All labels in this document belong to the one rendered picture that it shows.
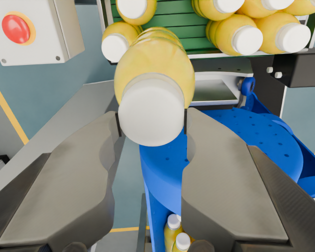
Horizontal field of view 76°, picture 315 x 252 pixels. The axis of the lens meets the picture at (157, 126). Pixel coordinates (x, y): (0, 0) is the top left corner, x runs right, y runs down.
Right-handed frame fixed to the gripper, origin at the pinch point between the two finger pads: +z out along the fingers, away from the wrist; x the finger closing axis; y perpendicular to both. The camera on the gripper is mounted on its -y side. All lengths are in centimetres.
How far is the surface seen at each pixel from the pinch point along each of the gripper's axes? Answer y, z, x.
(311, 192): 42, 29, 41
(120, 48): -0.2, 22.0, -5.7
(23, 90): 43, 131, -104
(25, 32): -3.4, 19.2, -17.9
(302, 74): 8.0, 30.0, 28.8
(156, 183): 18.4, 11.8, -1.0
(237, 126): 15.9, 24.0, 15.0
